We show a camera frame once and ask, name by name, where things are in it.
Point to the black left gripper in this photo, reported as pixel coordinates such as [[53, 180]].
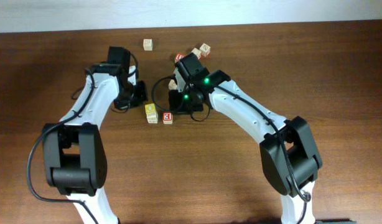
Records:
[[141, 85]]

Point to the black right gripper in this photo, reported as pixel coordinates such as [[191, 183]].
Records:
[[177, 106]]

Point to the wooden pineapple block yellow side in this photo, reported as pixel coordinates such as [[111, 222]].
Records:
[[150, 109]]

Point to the red E wooden block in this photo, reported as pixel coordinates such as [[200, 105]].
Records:
[[167, 118]]

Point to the wooden 5 block red side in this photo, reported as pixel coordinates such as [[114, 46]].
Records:
[[152, 118]]

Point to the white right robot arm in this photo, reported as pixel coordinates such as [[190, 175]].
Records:
[[289, 155]]

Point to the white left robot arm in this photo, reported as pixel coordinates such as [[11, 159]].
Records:
[[74, 158]]

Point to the plain wooden I block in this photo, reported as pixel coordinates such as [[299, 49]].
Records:
[[197, 52]]

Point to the red U wooden block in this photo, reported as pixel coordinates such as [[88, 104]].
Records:
[[178, 57]]

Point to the far plain wooden block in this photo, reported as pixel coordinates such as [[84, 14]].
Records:
[[205, 49]]

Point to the plain wooden Z block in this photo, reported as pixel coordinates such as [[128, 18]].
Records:
[[148, 44]]

